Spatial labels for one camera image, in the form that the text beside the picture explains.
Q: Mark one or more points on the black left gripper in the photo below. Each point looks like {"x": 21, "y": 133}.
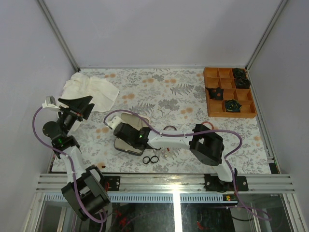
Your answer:
{"x": 81, "y": 105}

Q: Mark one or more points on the floral patterned tablecloth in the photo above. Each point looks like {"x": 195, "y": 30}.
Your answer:
{"x": 181, "y": 95}

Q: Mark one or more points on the wooden compartment tray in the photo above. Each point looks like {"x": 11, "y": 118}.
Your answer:
{"x": 220, "y": 86}

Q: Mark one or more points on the dark fabric flower in tray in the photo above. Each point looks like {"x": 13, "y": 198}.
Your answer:
{"x": 241, "y": 80}

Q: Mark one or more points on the cream navy jewelry box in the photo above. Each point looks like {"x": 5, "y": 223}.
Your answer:
{"x": 135, "y": 122}

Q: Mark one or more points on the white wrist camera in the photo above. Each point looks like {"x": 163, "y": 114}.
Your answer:
{"x": 50, "y": 103}
{"x": 114, "y": 122}

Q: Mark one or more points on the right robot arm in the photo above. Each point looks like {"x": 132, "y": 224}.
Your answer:
{"x": 206, "y": 146}

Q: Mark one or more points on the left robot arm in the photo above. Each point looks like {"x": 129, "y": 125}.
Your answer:
{"x": 85, "y": 189}

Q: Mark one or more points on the dark flower with blue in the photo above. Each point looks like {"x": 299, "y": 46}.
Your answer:
{"x": 232, "y": 106}

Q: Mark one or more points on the white crumpled cloth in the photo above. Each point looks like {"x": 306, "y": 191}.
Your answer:
{"x": 103, "y": 92}

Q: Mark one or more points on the twisted silver bangle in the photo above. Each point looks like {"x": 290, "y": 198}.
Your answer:
{"x": 157, "y": 113}

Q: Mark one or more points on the aluminium mounting rail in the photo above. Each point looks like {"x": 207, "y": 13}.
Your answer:
{"x": 252, "y": 184}

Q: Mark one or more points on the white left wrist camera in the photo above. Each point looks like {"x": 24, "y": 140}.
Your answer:
{"x": 50, "y": 103}

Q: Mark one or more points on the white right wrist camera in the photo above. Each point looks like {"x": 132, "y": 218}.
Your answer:
{"x": 114, "y": 122}

